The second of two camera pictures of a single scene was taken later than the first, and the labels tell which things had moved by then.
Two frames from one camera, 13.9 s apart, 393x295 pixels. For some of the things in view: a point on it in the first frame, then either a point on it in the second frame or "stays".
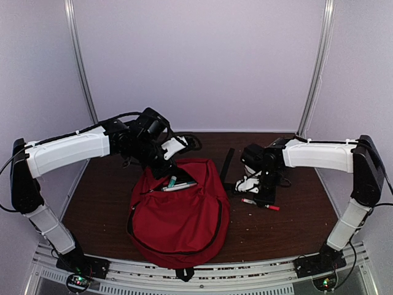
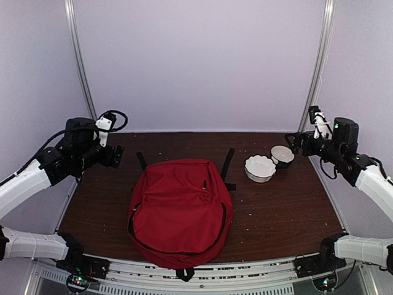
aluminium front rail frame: [260, 276] stays
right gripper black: [261, 201] to [306, 136]
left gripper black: [166, 168] to [107, 160]
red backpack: [180, 222] stays
